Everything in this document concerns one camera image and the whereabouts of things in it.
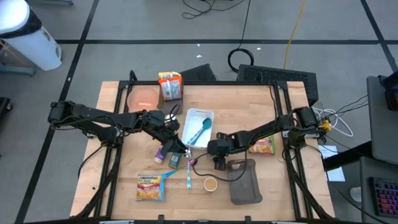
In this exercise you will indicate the pink green ramen packet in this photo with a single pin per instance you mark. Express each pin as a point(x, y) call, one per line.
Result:
point(264, 147)

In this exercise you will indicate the white trash can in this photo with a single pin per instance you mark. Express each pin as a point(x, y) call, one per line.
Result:
point(28, 40)

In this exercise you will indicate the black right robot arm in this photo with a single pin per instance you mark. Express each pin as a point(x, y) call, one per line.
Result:
point(264, 130)

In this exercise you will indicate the black perforated computer case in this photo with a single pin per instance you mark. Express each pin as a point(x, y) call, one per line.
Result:
point(280, 74)

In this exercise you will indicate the black metal table frame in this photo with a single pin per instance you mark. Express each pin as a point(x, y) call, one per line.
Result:
point(233, 83)

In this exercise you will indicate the backlit keyboard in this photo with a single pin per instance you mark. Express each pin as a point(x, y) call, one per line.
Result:
point(385, 197)

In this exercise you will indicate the teal white toothbrush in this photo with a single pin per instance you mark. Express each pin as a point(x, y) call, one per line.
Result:
point(188, 177)

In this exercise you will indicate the yellow snack packet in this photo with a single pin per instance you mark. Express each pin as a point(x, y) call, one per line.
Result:
point(168, 75)

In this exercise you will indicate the white computer mouse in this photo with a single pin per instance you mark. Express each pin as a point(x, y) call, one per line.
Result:
point(356, 194)

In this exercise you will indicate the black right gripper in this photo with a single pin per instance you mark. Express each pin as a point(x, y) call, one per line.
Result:
point(220, 144)

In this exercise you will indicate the gray translucent plastic bin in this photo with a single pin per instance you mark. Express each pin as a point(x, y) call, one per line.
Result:
point(245, 186)

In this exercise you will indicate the white plastic bin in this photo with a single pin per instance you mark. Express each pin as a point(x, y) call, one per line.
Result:
point(194, 124)

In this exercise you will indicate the green label spice jar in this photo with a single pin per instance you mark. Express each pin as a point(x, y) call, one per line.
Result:
point(175, 160)

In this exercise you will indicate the small silver metal object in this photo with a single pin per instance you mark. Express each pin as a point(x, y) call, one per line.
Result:
point(188, 152)

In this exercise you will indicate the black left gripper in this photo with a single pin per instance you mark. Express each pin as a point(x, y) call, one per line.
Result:
point(160, 124)

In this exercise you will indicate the white lid seasoning jar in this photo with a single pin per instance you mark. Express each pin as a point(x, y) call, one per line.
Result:
point(170, 117)

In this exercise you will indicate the furikake jar gold lid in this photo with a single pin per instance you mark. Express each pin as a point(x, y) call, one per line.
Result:
point(210, 184)

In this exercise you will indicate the purple label spice jar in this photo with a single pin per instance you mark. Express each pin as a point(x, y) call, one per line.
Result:
point(159, 155)

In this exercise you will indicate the pink plastic bowl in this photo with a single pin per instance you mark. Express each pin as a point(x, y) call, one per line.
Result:
point(143, 98)

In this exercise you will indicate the white paper sheet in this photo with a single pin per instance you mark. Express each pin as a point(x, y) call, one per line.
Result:
point(335, 174)

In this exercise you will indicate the blue striped toothbrush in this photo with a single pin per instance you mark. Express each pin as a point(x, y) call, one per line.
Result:
point(206, 124)

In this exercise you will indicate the blue ramen noodle packet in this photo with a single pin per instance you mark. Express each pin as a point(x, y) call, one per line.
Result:
point(149, 186)

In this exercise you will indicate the gray desk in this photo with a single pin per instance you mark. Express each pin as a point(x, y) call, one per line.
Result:
point(382, 133)
point(365, 174)

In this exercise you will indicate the bright orange snack bag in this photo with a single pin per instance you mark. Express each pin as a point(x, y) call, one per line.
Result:
point(170, 88)

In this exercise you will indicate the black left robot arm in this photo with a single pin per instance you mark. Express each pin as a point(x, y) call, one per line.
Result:
point(93, 113)

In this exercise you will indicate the black equipment case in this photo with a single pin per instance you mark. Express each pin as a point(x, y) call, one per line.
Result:
point(199, 74)

